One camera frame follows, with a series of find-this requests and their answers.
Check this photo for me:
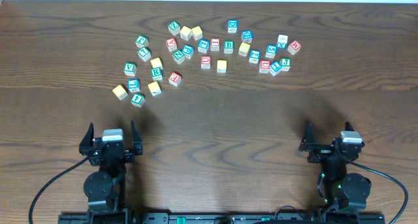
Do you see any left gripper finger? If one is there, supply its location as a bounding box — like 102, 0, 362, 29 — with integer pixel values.
131, 121, 142, 147
79, 123, 94, 148

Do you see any blue 2 block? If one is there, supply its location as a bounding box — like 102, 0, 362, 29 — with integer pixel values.
249, 50, 261, 64

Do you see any red A block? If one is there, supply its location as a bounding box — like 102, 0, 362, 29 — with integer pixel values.
165, 37, 178, 52

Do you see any red I block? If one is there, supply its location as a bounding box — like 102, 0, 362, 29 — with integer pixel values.
210, 38, 221, 52

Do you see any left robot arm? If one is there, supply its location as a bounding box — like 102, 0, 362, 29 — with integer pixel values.
79, 122, 143, 224

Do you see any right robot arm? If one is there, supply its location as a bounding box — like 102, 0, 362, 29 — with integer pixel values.
298, 121, 371, 212

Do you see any green 4 block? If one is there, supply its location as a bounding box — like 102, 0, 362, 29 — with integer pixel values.
131, 93, 145, 108

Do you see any yellow block lower left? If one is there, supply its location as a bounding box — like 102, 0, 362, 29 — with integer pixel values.
112, 85, 128, 100

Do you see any yellow block lower centre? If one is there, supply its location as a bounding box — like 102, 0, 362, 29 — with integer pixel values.
148, 81, 162, 97

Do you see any blue L block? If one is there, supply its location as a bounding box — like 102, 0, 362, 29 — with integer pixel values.
127, 79, 140, 93

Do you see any green R block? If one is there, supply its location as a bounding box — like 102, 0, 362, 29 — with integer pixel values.
151, 67, 163, 81

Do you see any green V block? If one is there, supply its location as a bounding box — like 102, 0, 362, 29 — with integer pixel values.
123, 62, 137, 76

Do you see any red E block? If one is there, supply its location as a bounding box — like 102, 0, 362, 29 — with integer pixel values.
169, 72, 182, 87

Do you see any blue 1 block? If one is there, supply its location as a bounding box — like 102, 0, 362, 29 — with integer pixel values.
269, 61, 283, 76

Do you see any green J block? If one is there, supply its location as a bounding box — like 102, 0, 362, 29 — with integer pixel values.
280, 58, 291, 71

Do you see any yellow block above R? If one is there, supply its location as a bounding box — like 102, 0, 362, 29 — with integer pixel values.
151, 57, 163, 69

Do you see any green 7 block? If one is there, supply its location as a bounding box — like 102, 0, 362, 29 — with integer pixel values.
137, 47, 152, 62

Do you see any red M block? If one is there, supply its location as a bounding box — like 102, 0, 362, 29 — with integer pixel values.
287, 40, 302, 55

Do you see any green N block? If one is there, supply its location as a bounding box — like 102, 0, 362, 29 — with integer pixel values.
172, 50, 185, 64

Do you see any blue 5 block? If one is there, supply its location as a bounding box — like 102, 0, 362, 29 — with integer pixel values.
265, 44, 277, 59

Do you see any blue X block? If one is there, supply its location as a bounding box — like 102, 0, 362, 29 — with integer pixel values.
276, 34, 288, 49

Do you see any red U block centre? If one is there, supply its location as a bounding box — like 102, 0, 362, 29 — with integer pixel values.
201, 56, 211, 69

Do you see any blue P block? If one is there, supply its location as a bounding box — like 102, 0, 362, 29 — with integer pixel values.
182, 44, 194, 59

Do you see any yellow block beside B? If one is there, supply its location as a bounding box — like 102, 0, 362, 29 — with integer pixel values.
238, 42, 251, 57

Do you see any yellow S block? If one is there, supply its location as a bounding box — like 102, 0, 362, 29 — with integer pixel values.
217, 59, 227, 73

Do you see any blue T block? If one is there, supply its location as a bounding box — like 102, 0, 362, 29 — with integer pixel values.
198, 39, 210, 54

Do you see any yellow block top left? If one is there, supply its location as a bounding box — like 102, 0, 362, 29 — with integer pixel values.
180, 26, 192, 41

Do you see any green Z block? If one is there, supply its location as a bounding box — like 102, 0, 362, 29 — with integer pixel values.
168, 20, 181, 36

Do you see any green B block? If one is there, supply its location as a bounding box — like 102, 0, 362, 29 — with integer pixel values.
224, 40, 234, 54

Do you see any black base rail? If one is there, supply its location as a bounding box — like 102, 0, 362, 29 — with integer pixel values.
57, 212, 386, 224

